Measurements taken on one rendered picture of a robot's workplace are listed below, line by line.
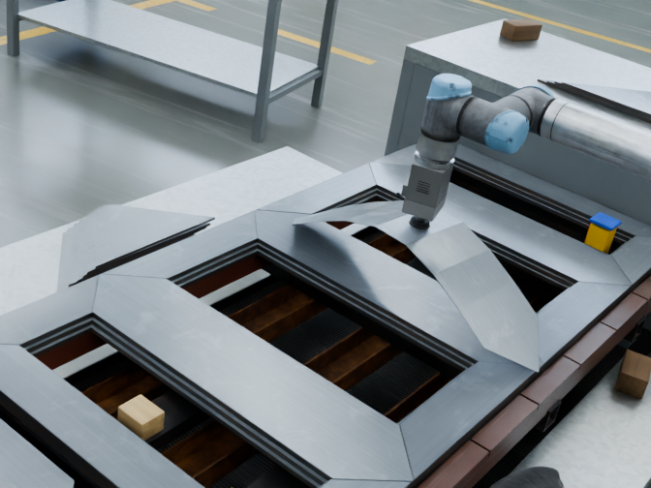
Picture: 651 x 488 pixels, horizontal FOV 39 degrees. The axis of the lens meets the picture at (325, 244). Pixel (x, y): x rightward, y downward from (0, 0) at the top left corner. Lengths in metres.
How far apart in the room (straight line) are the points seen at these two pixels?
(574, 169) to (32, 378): 1.56
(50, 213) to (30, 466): 2.42
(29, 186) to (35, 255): 1.91
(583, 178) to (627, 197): 0.13
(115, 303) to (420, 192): 0.61
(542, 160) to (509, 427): 1.10
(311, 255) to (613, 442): 0.72
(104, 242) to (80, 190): 1.91
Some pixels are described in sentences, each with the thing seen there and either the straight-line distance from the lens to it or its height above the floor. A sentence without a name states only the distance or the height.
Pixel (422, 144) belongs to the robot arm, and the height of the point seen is 1.18.
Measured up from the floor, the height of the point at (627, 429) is 0.68.
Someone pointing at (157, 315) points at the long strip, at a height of 0.84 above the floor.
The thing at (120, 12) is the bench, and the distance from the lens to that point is 5.46.
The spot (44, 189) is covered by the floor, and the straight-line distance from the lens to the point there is 3.94.
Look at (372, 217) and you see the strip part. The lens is 1.85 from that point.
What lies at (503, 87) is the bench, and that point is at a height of 1.04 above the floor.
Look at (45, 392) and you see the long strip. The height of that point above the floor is 0.84.
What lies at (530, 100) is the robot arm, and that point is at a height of 1.28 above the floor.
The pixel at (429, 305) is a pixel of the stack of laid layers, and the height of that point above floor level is 0.84.
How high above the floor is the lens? 1.83
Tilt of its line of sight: 30 degrees down
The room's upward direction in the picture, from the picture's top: 10 degrees clockwise
